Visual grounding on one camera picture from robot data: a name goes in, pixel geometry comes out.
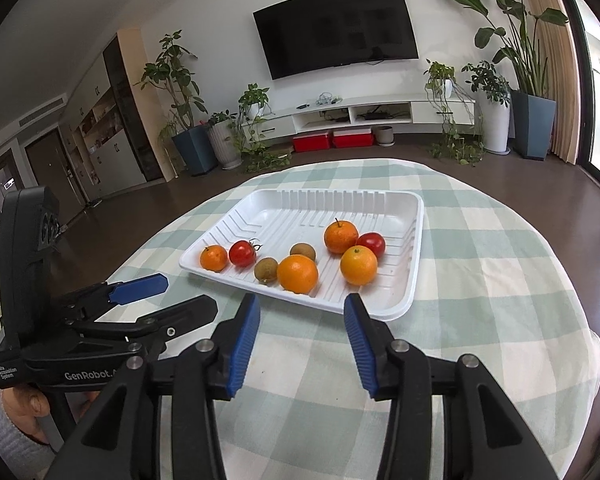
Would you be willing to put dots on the person's left hand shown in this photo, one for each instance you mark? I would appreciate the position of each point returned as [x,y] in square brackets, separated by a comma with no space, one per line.
[22,402]

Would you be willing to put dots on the red tomato with stem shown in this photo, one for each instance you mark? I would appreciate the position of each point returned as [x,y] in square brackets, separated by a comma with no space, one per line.
[374,242]
[242,254]

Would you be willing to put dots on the smooth orange with stem button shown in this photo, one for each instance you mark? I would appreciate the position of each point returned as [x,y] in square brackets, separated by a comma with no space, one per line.
[358,265]

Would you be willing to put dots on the plant in white ribbed pot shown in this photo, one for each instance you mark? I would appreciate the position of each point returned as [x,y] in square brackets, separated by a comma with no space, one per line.
[225,145]

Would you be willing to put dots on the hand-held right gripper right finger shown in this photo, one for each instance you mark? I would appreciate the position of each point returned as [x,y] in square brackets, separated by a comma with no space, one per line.
[357,347]

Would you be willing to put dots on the small mandarin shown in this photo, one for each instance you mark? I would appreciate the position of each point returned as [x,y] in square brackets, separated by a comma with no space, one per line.
[214,258]

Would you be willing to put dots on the white plastic tray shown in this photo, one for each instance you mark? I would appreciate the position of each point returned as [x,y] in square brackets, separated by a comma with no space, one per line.
[290,210]

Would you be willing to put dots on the large-leaf plant in blue pot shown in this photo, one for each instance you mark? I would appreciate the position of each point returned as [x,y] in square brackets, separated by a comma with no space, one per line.
[532,125]

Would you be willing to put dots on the small grey empty pot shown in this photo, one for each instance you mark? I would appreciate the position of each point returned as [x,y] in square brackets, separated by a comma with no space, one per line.
[385,136]

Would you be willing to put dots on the black framed glass door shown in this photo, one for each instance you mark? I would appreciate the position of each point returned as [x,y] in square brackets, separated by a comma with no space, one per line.
[580,85]

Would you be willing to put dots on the brown room door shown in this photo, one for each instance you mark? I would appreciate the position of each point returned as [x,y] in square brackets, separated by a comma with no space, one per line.
[50,170]

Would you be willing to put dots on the white television cabinet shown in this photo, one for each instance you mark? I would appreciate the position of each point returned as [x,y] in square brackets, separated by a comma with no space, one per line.
[280,125]

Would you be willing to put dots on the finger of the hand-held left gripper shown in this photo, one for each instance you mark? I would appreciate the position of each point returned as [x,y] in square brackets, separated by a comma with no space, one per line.
[140,287]
[190,312]

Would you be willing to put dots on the beige curtain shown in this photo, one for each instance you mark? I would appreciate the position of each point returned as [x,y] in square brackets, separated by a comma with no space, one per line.
[565,110]

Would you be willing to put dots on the black set-top box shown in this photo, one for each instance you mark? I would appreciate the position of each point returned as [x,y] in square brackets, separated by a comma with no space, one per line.
[372,115]

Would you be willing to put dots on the person's left forearm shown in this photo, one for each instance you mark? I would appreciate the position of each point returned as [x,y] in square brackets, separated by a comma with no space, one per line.
[5,440]

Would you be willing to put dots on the dark rough tangerine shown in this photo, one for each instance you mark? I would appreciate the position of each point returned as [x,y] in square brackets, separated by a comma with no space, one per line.
[340,236]

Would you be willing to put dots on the bushy plant in white pot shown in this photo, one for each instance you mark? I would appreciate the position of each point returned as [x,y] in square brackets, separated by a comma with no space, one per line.
[496,125]

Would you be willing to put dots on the tall plant in blue pot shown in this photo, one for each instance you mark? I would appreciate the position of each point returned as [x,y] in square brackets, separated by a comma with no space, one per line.
[195,150]

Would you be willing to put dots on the trailing pothos in white pot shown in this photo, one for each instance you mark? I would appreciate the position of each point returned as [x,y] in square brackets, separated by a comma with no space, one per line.
[254,97]
[440,72]

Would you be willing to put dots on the black wall television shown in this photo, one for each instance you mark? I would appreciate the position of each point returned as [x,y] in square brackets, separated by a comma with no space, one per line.
[335,30]

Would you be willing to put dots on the air vent grille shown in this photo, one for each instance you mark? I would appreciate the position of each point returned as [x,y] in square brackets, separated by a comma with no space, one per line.
[41,111]

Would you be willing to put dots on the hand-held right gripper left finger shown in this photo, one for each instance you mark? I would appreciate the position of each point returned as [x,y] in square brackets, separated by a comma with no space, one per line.
[245,345]

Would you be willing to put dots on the built-in wall cupboard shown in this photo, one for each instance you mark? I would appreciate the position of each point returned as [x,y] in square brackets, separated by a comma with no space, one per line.
[115,160]

